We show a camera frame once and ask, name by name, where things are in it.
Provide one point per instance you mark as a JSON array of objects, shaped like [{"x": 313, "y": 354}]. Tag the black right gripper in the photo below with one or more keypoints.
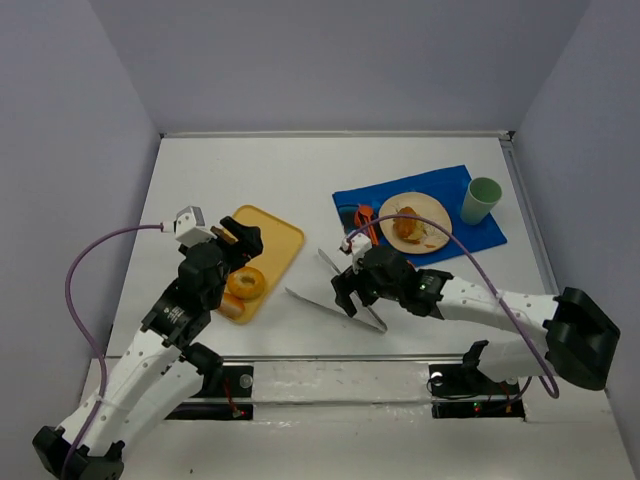
[{"x": 351, "y": 285}]

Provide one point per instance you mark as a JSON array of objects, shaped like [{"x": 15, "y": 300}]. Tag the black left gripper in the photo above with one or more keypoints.
[{"x": 240, "y": 240}]

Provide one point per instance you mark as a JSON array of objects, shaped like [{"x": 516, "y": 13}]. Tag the dark brown chocolate croissant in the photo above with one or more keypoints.
[{"x": 406, "y": 227}]

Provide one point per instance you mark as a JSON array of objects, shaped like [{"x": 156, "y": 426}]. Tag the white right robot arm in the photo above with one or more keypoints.
[{"x": 564, "y": 336}]

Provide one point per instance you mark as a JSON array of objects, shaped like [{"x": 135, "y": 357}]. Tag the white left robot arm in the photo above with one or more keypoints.
[{"x": 164, "y": 364}]

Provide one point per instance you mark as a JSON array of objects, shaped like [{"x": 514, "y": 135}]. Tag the orange brown muffin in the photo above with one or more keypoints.
[{"x": 222, "y": 237}]

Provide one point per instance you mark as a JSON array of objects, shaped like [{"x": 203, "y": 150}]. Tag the yellow rectangular tray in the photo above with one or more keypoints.
[{"x": 281, "y": 244}]

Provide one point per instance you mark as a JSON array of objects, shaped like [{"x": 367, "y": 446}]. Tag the pink round bun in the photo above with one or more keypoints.
[{"x": 231, "y": 307}]

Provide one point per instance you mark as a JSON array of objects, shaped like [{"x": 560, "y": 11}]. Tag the orange plastic spoon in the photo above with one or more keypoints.
[{"x": 364, "y": 214}]

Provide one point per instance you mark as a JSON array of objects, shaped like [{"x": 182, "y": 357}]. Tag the blue patterned placemat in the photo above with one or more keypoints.
[{"x": 448, "y": 186}]

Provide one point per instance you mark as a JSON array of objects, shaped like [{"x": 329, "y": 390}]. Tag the orange plastic fork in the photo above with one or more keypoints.
[{"x": 369, "y": 230}]

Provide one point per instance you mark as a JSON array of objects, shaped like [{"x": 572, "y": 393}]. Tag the light green cup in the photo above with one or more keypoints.
[{"x": 481, "y": 196}]

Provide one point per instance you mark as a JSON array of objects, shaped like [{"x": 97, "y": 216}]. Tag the glazed ring donut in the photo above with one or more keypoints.
[{"x": 247, "y": 283}]

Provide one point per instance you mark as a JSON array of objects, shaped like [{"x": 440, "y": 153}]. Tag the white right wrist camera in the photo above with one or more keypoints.
[{"x": 356, "y": 248}]

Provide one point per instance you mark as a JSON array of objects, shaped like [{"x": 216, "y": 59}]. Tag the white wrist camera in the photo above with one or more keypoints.
[
  {"x": 356, "y": 248},
  {"x": 190, "y": 228}
]

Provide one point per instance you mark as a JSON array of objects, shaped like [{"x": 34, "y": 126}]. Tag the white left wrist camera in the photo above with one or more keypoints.
[{"x": 190, "y": 228}]

